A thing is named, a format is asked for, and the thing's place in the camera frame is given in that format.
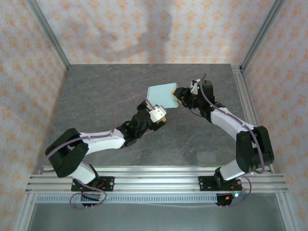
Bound light green paper box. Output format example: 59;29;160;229
146;82;180;110

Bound long aluminium base rails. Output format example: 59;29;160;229
25;165;289;194

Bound aluminium side rail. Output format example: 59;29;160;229
231;64;275;174

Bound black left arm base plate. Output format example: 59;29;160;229
71;176;115;193

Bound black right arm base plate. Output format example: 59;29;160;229
198;175;242;193

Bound slotted grey cable duct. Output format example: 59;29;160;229
35;194;219;204

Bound slanted aluminium frame post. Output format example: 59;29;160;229
240;0;286;73
25;0;71;72

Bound small controller board with wires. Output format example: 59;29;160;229
216;191;246;207
80;193;102;209

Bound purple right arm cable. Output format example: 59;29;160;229
197;73;268;208

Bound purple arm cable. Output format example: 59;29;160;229
39;89;154;210
197;73;268;208

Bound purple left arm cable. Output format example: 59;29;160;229
39;89;154;210

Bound short aluminium frame leg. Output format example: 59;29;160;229
14;192;37;231
275;192;298;231

